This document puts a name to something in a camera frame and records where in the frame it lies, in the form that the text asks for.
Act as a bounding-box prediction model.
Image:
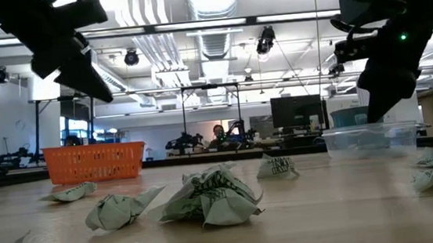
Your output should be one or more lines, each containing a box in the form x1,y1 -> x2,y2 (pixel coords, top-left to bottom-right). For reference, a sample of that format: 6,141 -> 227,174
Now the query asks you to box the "black metal frame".
179,81 -> 244,136
27,94 -> 99,158

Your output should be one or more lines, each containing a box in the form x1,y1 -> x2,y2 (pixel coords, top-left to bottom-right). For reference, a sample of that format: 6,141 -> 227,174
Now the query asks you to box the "black overhead beam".
0,7 -> 344,49

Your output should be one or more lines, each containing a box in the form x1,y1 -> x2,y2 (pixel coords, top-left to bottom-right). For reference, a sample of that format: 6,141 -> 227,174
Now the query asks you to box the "white bottle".
308,114 -> 321,132

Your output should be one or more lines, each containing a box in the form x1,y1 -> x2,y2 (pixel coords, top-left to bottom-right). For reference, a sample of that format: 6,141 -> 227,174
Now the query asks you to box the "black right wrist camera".
332,33 -> 381,66

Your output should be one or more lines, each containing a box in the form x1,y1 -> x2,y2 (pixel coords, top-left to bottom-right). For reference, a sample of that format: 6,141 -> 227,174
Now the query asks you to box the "silver air duct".
186,0 -> 246,62

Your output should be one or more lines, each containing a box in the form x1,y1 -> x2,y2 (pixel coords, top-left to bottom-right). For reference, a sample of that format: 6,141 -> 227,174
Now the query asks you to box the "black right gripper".
351,12 -> 433,125

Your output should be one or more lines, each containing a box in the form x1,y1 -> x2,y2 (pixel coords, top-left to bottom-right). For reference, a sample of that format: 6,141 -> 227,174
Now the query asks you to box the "large printed green paper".
144,158 -> 267,234

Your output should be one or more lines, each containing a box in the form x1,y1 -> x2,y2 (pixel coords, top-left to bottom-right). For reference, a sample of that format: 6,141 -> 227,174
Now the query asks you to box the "black overhead camera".
253,24 -> 278,56

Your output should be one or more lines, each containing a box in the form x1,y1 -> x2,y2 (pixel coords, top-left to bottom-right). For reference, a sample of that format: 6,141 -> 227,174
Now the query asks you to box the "teal plastic bin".
329,104 -> 385,129

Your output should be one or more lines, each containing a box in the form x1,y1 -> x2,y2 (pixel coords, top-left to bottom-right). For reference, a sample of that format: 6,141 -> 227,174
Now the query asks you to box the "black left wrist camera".
50,0 -> 110,34

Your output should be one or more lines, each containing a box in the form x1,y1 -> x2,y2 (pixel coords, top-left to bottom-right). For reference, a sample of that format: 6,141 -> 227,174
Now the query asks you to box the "orange plastic basket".
41,139 -> 149,187

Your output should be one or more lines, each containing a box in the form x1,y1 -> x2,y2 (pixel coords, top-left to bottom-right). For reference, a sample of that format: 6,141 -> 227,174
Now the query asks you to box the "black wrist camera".
50,0 -> 110,34
332,33 -> 381,66

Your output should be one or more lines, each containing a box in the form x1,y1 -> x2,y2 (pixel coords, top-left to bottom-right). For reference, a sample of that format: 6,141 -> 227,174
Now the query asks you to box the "green paper with print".
254,150 -> 301,183

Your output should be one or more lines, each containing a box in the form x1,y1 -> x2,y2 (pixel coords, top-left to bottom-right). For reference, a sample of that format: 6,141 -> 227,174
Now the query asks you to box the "clear plastic bin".
321,120 -> 421,165

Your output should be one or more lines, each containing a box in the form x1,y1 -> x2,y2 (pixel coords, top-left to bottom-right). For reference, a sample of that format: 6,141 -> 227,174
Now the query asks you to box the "black computer monitor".
269,93 -> 330,130

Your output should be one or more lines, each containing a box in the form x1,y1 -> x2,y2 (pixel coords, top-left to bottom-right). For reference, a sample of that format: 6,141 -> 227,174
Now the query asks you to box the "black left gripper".
0,13 -> 116,113

